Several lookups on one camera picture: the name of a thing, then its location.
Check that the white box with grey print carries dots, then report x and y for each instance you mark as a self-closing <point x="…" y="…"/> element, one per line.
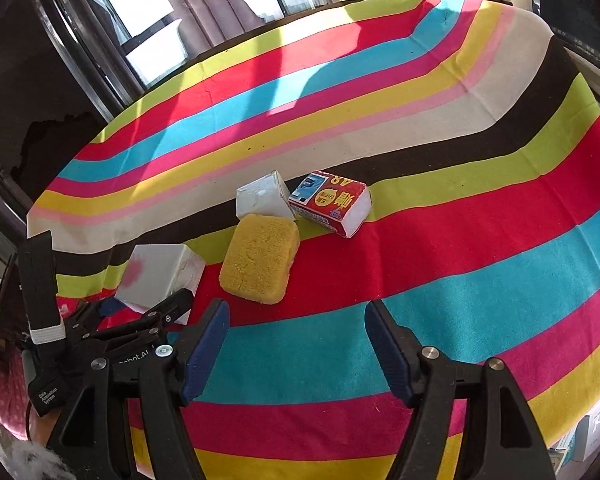
<point x="590" y="430"/>

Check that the small white carton box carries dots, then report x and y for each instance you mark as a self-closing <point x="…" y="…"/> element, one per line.
<point x="262" y="197"/>

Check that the large white carton box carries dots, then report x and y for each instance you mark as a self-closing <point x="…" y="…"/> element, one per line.
<point x="155" y="270"/>

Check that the brown wooden frame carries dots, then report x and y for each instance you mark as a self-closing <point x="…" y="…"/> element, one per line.
<point x="5" y="310"/>

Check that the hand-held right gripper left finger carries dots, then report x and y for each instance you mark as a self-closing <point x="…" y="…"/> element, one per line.
<point x="207" y="350"/>

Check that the pink dotted cloth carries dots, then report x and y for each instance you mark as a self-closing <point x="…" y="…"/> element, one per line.
<point x="0" y="390"/>

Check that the red white printed box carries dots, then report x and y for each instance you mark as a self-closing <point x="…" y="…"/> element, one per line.
<point x="330" y="200"/>

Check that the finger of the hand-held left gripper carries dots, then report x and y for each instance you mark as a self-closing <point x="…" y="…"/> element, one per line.
<point x="172" y="305"/>
<point x="87" y="315"/>

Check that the yellow sponge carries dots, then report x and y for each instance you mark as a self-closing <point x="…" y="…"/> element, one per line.
<point x="260" y="260"/>

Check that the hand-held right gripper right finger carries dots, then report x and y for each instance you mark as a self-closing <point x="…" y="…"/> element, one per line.
<point x="390" y="355"/>

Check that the striped colourful tablecloth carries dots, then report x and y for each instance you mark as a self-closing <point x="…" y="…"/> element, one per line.
<point x="430" y="210"/>

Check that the window with dark frame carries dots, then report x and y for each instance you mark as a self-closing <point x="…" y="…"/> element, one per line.
<point x="155" y="10"/>

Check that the teal white box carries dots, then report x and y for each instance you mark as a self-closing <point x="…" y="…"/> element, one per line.
<point x="564" y="450"/>

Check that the white fluffy tuft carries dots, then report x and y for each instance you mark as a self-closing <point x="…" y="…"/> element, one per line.
<point x="40" y="462"/>

